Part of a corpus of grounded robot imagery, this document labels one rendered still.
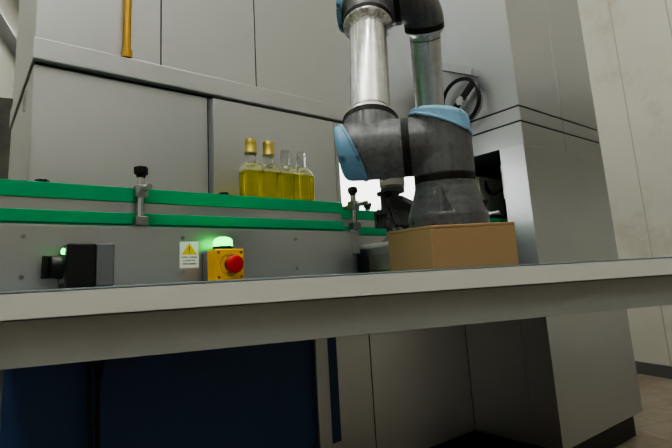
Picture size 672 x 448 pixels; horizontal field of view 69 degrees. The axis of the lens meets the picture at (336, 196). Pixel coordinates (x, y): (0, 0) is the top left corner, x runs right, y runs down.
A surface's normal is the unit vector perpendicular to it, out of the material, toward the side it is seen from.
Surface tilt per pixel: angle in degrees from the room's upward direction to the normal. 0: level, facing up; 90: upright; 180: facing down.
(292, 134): 90
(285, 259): 90
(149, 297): 90
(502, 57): 90
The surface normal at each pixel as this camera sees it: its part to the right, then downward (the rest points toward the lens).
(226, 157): 0.61, -0.18
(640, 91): -0.95, 0.00
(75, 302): 0.32, -0.18
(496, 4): -0.79, -0.07
